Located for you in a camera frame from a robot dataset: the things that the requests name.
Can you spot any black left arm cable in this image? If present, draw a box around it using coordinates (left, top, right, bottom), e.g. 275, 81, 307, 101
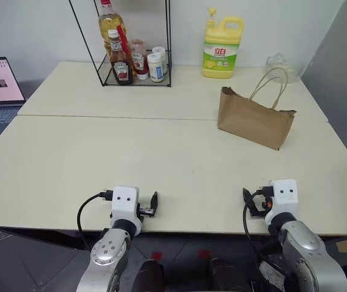
76, 190, 114, 252

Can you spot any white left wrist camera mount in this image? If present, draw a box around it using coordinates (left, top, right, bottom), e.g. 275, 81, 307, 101
111, 186, 144, 235

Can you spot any black wire rack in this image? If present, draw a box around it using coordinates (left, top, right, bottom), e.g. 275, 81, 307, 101
68, 0, 173, 89

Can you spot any cooking oil bottle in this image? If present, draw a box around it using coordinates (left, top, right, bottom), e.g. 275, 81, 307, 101
98, 0, 131, 59

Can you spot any yellow detergent bottle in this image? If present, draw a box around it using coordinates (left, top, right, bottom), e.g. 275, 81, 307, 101
202, 7, 245, 80

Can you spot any clear plastic bag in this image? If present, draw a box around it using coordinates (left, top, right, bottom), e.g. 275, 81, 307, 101
264, 52, 304, 83

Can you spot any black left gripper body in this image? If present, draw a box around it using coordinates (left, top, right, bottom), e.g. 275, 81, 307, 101
137, 204, 157, 218

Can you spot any Heinz glass ketchup bottle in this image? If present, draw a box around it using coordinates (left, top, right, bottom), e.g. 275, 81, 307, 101
107, 29, 134, 86

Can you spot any brown paper bag with handles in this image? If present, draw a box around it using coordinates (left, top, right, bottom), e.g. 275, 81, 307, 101
217, 67, 298, 151

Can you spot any grey partition panel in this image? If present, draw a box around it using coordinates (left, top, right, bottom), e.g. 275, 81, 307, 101
300, 0, 347, 183

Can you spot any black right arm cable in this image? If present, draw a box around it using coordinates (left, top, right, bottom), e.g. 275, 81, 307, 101
242, 186, 295, 283

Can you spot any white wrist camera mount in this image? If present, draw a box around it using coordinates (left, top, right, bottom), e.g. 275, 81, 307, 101
111, 186, 144, 235
264, 179, 300, 226

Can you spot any red Heinz squeeze ketchup bottle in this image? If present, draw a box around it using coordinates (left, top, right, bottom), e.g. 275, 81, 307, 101
129, 38, 151, 81

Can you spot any white seasoning jar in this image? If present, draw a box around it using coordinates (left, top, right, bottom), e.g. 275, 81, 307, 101
151, 46, 169, 75
146, 53, 165, 83

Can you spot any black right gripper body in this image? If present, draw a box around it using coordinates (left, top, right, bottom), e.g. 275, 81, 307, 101
249, 194, 272, 218

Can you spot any dark rounded shape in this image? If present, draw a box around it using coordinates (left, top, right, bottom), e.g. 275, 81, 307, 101
136, 259, 165, 292
208, 257, 244, 292

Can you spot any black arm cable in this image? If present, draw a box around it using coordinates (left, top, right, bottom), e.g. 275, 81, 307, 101
242, 186, 295, 283
76, 190, 114, 252

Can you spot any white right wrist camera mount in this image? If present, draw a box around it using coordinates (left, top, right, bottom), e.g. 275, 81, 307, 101
264, 179, 300, 226

